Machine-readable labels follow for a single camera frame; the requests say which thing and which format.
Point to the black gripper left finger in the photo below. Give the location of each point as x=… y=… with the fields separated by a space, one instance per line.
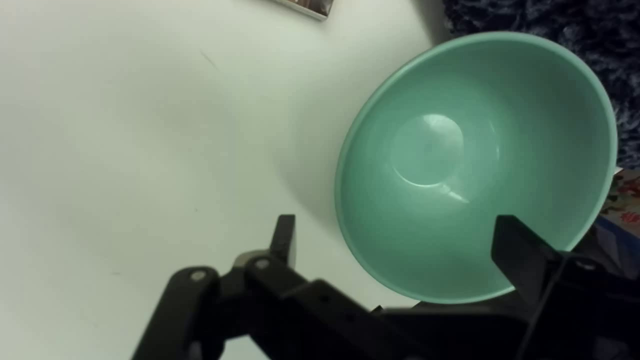
x=220 y=313

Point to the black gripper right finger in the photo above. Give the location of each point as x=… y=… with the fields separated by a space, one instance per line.
x=580 y=307

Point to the mint green ceramic bowl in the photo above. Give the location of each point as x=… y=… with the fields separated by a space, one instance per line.
x=466 y=167

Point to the colourful printed package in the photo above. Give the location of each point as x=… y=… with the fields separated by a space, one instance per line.
x=624 y=212

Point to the dark blue speckled cloth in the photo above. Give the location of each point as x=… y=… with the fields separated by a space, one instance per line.
x=601 y=32

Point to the small printed card box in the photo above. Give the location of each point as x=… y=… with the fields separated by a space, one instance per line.
x=302 y=4

